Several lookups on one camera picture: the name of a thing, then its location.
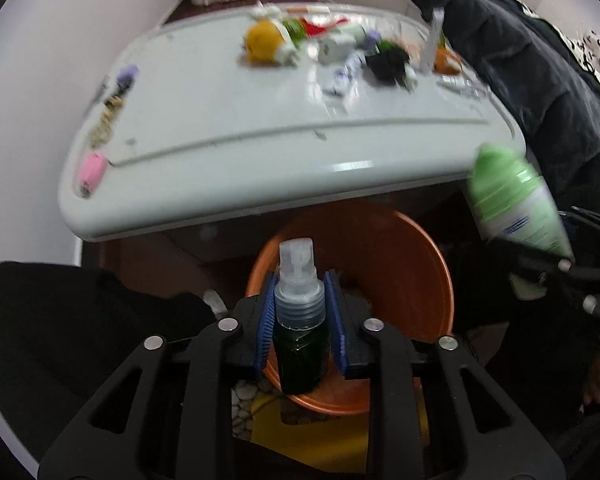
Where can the green small item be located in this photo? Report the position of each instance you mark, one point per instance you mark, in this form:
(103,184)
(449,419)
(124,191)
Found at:
(295,30)

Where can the white fluffy item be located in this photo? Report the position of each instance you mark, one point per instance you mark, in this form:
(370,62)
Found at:
(213,302)

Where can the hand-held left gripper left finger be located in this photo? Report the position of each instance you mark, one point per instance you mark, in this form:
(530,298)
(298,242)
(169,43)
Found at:
(266,322)

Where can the orange small item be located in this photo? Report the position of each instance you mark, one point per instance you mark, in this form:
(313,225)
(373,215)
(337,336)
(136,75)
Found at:
(446,59)

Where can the white orange strip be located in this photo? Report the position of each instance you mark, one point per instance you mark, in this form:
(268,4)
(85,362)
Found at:
(307,9)

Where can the white blue wrapper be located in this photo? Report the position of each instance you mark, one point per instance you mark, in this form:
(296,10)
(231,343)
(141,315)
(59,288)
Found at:
(344,77)

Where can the white plastic table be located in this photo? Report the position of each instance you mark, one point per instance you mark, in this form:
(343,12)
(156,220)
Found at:
(230,125)

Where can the red small item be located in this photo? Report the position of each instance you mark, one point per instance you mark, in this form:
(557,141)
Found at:
(322,25)

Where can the orange plastic basin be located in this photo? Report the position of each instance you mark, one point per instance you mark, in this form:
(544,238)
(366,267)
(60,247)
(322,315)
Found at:
(395,280)

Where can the yellow plastic item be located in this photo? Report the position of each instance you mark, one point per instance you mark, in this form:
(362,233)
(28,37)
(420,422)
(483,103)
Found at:
(330,440)

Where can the pink small item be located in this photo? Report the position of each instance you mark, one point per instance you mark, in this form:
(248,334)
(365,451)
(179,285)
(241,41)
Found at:
(91,174)

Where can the black green item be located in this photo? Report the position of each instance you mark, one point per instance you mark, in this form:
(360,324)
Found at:
(387,65)

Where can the person's right hand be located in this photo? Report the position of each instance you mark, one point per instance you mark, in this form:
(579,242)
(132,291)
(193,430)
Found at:
(597,380)

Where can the pebble pattern mat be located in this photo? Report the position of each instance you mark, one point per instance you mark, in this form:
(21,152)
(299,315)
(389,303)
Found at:
(245,410)

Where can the purple small item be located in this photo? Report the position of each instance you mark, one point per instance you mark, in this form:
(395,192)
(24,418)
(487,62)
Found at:
(372,41)

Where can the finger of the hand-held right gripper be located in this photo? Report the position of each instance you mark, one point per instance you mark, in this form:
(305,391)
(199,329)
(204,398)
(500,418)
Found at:
(597,222)
(580,285)

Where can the light green plastic bottle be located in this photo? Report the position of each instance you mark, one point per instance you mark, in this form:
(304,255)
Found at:
(510,195)

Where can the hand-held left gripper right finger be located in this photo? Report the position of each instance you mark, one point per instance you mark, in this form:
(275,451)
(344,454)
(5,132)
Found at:
(336,322)

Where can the white crumpled paper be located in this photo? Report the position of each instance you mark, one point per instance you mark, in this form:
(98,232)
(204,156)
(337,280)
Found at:
(289,55)

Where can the dark padded jacket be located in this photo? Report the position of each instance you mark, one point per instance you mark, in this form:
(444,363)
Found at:
(505,35)

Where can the yellow round toy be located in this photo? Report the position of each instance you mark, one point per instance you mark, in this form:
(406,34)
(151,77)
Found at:
(264,40)

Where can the purple dark clip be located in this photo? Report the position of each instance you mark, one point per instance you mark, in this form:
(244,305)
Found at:
(126,76)

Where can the dark green spray bottle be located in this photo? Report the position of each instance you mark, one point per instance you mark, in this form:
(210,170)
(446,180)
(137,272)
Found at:
(300,350)

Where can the clear plastic packaging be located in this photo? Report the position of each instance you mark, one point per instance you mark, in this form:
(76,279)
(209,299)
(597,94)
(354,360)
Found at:
(460,85)

